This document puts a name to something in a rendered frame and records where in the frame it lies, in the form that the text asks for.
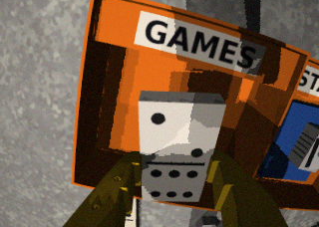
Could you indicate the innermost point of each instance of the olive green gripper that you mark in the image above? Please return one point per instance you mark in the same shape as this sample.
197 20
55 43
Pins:
243 202

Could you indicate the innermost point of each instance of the blue block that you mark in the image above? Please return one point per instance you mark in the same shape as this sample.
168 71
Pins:
275 164

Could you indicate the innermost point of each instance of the orange three-compartment bin rack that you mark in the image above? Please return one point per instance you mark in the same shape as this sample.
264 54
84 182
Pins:
257 77

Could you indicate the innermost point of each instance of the white hex nut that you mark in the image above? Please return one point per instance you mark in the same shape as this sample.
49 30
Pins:
206 221

